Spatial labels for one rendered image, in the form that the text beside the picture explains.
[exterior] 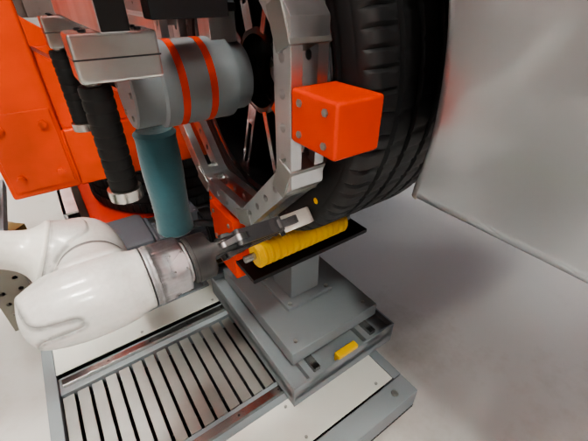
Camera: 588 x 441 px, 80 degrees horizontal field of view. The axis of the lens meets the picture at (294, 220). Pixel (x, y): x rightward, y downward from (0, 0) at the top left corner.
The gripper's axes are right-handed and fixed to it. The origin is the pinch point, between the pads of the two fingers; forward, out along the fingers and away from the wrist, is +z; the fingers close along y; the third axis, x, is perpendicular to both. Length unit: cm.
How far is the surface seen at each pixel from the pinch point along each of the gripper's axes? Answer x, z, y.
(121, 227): 22, -23, -55
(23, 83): 57, -33, -34
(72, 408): -19, -50, -63
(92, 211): 41, -28, -94
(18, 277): 24, -55, -85
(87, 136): 46, -24, -44
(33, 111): 52, -33, -38
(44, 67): 60, -28, -33
